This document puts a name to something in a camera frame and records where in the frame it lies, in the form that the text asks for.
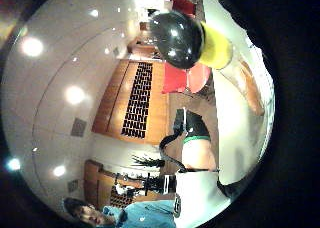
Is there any red chair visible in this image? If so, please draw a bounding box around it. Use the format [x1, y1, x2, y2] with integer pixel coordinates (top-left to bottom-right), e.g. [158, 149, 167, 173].
[162, 62, 188, 95]
[186, 63, 212, 94]

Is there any dark green potted plant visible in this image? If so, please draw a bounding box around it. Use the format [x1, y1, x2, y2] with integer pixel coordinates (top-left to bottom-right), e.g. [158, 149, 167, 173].
[131, 153, 166, 170]

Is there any white box with black markers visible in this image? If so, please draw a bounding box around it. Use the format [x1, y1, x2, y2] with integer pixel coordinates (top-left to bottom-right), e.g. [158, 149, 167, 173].
[161, 171, 232, 228]

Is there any black tripod stand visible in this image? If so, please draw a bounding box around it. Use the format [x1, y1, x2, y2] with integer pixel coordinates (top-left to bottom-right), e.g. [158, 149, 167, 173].
[113, 171, 168, 198]

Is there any yellow cup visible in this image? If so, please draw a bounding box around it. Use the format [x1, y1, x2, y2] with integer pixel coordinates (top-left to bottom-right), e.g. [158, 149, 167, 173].
[197, 20, 234, 71]

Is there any black glossy round bowl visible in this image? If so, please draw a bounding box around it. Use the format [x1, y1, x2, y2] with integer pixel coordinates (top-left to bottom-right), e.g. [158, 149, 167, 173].
[149, 11, 205, 70]

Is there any the person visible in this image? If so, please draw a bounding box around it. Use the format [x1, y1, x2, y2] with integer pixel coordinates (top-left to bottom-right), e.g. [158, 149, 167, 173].
[63, 197, 178, 228]

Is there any wooden cabinet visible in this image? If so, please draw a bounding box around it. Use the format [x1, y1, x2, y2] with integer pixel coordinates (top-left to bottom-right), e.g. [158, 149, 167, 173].
[83, 159, 161, 210]

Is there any grey ceiling vent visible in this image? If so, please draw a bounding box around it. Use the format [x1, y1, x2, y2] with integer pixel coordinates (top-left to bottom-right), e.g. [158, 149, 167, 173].
[70, 117, 88, 138]
[67, 179, 80, 194]

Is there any round ceiling lamp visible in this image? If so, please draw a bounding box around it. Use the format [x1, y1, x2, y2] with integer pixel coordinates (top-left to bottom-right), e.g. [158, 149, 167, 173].
[64, 85, 87, 106]
[20, 36, 45, 58]
[52, 164, 68, 178]

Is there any red shelf unit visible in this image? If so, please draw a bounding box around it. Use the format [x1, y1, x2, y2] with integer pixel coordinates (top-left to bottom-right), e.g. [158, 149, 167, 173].
[163, 0, 201, 17]

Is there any wooden lattice wall panel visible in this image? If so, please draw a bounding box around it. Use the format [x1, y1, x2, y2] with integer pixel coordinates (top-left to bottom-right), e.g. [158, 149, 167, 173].
[91, 59, 170, 146]

